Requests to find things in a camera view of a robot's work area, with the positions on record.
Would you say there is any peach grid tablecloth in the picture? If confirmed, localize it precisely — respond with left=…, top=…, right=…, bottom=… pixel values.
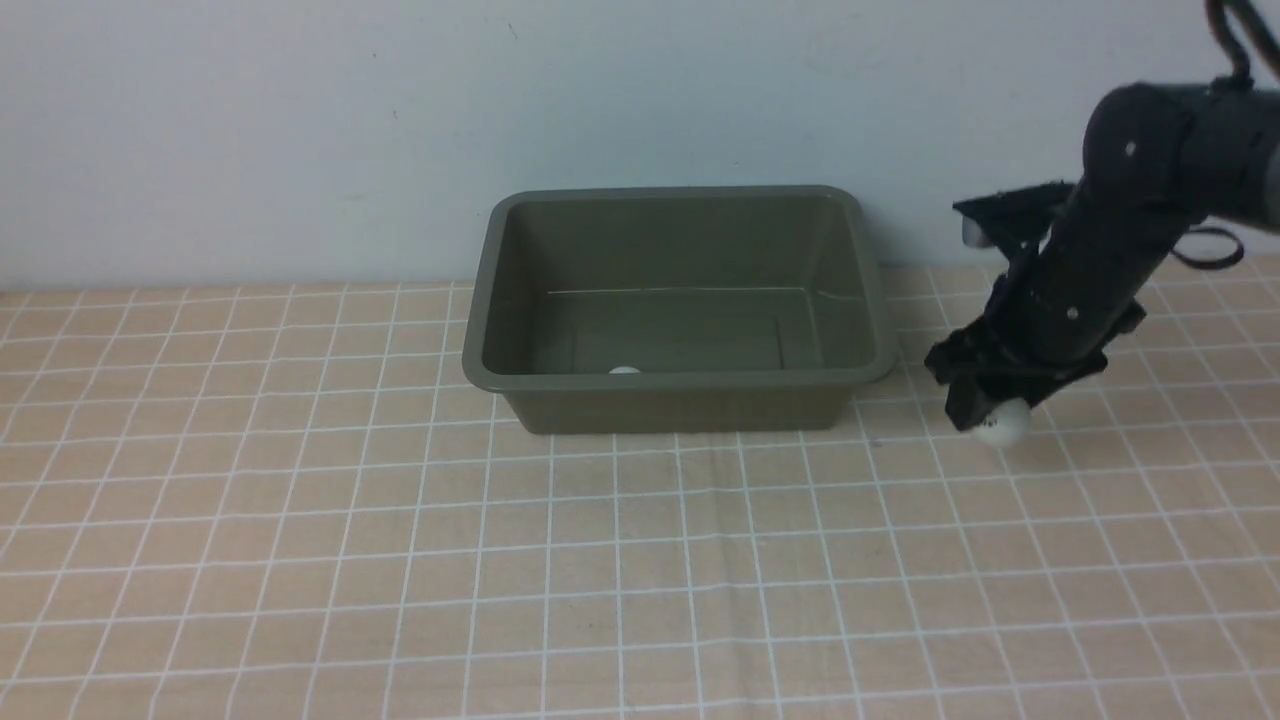
left=1, top=258, right=1279, bottom=719

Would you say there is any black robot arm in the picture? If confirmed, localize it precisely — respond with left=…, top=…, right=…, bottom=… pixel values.
left=925, top=82, right=1279, bottom=432

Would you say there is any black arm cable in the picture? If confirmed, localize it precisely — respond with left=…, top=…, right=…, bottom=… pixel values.
left=1169, top=0, right=1280, bottom=272

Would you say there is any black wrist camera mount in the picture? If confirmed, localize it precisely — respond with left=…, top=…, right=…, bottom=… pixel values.
left=952, top=181, right=1075, bottom=261

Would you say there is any olive green plastic bin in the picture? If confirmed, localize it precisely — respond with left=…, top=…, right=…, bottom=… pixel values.
left=462, top=184, right=899, bottom=436

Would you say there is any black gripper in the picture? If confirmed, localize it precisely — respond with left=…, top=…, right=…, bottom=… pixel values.
left=924, top=275, right=1147, bottom=432

